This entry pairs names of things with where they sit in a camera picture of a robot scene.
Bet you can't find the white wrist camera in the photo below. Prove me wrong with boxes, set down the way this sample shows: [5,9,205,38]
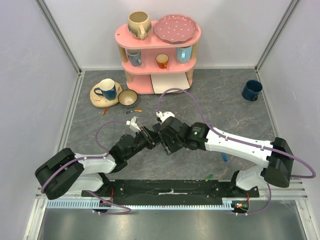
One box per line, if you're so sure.
[125,116,141,133]
[156,111,175,123]

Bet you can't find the green yellow battery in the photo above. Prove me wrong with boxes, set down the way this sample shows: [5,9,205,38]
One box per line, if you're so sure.
[205,174,213,182]

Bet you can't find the white slotted cable duct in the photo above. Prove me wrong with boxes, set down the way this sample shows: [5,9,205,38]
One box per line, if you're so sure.
[46,198,239,211]

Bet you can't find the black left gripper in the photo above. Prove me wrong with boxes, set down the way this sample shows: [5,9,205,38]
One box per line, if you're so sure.
[125,125,163,160]

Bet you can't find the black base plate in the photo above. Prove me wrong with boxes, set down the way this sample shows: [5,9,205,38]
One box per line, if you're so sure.
[95,179,260,206]

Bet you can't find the navy white mug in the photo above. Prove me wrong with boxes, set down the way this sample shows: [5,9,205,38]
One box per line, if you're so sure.
[93,78,117,101]

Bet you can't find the white flat board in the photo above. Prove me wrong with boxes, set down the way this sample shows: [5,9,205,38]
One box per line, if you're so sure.
[150,72,191,94]

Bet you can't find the brown beige bowl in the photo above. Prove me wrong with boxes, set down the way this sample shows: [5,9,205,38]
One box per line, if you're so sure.
[118,89,138,108]

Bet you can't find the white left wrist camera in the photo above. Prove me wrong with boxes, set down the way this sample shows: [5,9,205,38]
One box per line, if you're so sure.
[125,116,141,133]

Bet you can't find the blue battery right side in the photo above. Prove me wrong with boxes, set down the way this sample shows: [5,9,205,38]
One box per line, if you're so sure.
[222,153,228,162]

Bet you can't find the light blue mug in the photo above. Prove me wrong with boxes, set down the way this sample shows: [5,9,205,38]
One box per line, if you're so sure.
[176,45,193,64]

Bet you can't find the pink three-tier shelf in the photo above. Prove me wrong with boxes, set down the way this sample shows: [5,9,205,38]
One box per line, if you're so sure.
[114,24,201,95]

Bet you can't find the dark blue cup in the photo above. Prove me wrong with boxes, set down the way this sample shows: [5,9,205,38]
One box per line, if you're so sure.
[241,79,263,102]

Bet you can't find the grey blue mug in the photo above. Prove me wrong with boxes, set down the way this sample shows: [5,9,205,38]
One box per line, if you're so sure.
[126,49,142,67]

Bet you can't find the beige ceramic mug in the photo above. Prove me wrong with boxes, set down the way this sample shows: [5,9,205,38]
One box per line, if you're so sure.
[127,11,152,40]

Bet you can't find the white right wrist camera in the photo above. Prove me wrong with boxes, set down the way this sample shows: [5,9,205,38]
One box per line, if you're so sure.
[156,111,175,123]

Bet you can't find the beige round coaster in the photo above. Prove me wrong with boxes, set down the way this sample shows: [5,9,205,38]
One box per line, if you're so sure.
[89,82,123,108]

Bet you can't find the pink dotted plate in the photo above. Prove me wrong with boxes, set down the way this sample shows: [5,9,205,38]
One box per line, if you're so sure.
[154,14,199,44]

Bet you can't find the small orange cup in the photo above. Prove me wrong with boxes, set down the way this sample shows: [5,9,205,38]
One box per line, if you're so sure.
[156,53,169,69]

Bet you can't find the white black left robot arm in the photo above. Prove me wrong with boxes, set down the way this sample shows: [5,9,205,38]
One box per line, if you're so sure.
[35,124,161,200]

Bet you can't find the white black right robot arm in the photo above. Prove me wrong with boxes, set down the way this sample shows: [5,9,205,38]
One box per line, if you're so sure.
[156,112,294,197]

